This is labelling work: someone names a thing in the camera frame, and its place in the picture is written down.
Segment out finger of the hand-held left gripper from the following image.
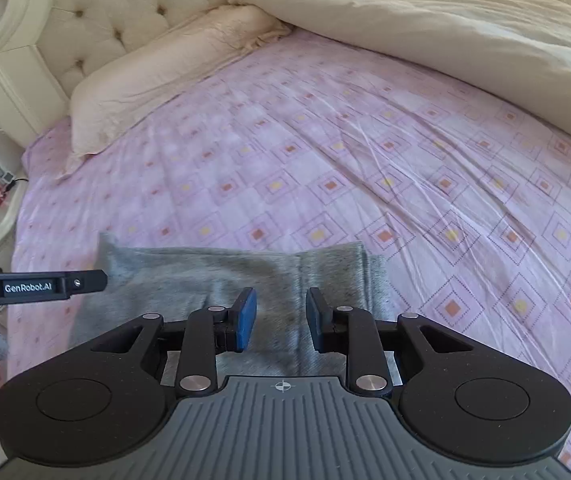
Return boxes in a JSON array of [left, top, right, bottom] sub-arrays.
[[65, 269, 109, 300]]

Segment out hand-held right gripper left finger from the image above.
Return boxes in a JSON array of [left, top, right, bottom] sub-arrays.
[[90, 287, 259, 396]]

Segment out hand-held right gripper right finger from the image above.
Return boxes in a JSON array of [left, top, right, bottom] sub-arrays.
[[305, 287, 476, 399]]

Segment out pink patterned bed sheet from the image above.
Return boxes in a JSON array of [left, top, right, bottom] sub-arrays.
[[7, 27, 571, 479]]

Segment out black charger cable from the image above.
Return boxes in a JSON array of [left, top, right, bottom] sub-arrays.
[[0, 176, 30, 199]]

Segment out cream tufted headboard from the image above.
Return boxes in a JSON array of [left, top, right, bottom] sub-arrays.
[[0, 0, 287, 147]]

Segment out cream duvet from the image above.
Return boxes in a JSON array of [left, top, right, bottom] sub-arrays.
[[227, 0, 571, 160]]

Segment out grey speckled pants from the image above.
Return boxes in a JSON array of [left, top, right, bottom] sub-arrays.
[[68, 232, 394, 379]]

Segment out cream pillow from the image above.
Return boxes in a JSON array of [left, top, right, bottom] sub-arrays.
[[57, 5, 294, 180]]

